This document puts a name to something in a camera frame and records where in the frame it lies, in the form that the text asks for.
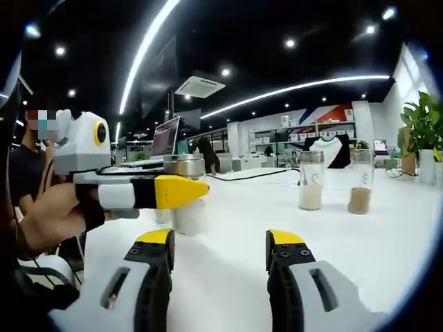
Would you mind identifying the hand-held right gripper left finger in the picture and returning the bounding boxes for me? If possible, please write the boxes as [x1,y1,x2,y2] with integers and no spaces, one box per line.
[48,228,176,332]

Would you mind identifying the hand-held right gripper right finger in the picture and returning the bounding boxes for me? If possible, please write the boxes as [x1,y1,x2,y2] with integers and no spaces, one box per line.
[265,228,379,332]

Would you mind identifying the tall seasoning bottle beige contents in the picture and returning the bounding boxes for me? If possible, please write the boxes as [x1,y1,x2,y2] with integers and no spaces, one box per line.
[298,150,325,211]

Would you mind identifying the tall seasoning bottle brown contents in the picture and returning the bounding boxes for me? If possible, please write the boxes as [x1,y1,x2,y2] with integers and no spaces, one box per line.
[347,149,374,215]

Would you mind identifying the person's left hand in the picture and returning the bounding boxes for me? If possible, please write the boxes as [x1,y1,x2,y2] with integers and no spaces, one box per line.
[21,182,120,257]

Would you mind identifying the open silver laptop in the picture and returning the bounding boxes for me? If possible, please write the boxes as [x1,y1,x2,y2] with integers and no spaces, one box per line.
[119,116,182,169]

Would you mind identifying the black hanging monitor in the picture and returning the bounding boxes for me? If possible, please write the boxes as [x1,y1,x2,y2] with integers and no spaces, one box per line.
[174,108,202,130]

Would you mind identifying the white office chair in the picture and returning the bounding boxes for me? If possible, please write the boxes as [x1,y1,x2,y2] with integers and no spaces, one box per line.
[17,255,76,288]

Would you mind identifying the curved ceiling light strip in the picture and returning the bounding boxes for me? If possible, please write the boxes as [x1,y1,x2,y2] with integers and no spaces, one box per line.
[199,75,391,119]
[118,0,181,116]

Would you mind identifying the ceiling air conditioner vent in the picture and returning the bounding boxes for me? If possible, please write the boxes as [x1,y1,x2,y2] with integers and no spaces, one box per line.
[174,70,226,98]

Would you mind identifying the storage shelf with white bins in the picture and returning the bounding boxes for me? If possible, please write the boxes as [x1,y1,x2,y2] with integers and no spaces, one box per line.
[248,118,356,143]

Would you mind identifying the white and black t-shirt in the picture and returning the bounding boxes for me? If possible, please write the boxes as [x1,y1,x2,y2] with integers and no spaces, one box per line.
[303,135,351,169]

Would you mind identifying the brown cardboard box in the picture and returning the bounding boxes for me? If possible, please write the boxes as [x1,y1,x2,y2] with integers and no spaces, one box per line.
[397,127,417,176]

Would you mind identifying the large potted green plant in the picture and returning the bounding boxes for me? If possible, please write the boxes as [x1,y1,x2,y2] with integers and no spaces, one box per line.
[397,91,443,185]

